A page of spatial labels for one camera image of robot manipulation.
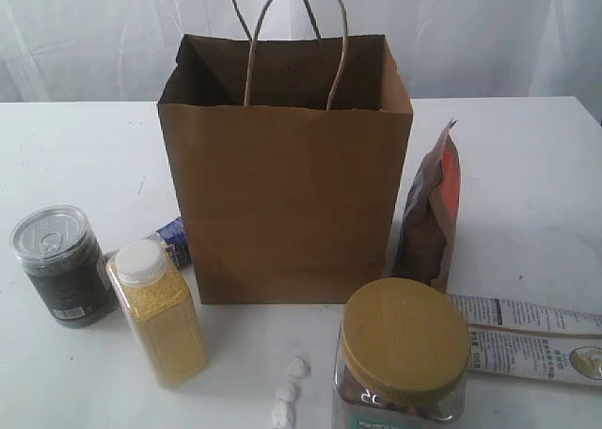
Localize white candy top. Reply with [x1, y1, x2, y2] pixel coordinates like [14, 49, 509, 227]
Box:
[286, 357, 310, 379]

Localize nut jar with gold lid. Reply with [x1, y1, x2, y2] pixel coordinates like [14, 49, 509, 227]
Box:
[331, 278, 470, 428]

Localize dark jar with metal lid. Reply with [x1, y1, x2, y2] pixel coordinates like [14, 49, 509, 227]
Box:
[9, 205, 116, 328]

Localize white long noodle package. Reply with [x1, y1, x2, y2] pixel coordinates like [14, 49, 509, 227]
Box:
[448, 294, 601, 388]

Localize white candy bottom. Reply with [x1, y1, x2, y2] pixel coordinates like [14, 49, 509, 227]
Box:
[271, 400, 295, 429]

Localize blue white milk carton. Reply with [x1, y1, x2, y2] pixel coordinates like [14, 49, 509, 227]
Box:
[148, 216, 192, 269]

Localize white curtain backdrop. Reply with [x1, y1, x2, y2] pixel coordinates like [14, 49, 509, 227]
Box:
[1, 0, 601, 118]

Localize brown paper bag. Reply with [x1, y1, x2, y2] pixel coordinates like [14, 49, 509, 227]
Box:
[156, 0, 415, 307]

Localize yellow grain plastic bottle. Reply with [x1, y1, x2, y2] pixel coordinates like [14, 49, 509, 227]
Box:
[106, 239, 207, 388]

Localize brown pouch with orange label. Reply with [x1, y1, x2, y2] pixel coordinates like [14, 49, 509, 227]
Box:
[392, 119, 461, 293]

